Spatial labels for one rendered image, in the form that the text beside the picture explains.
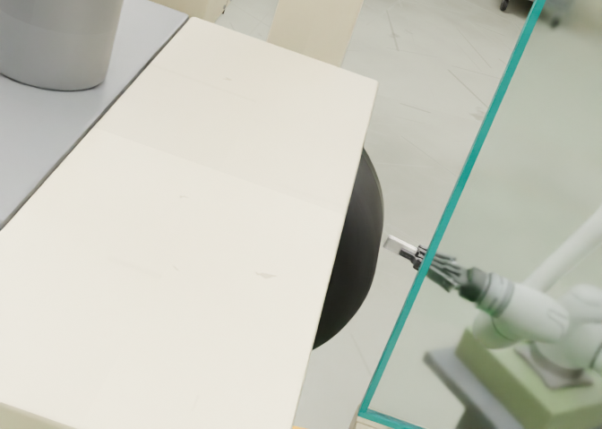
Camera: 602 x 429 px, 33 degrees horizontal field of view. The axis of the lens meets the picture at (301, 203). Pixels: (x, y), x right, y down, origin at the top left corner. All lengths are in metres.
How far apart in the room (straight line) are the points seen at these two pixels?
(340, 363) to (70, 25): 2.99
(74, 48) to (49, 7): 0.06
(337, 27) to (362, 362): 2.54
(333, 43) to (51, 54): 0.63
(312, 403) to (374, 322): 0.67
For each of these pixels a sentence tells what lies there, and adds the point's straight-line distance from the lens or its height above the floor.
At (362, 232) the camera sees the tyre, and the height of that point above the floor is 1.34.
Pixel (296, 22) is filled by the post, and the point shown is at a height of 1.79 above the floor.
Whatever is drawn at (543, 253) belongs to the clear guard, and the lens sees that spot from 1.56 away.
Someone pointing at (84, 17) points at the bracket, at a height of 1.89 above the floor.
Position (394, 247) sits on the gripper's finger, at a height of 1.25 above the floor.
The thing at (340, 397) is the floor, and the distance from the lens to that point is 3.87.
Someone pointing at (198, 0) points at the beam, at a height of 1.72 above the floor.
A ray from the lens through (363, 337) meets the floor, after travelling 4.22.
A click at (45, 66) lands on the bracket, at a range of 1.20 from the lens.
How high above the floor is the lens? 2.32
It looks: 28 degrees down
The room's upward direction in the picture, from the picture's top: 19 degrees clockwise
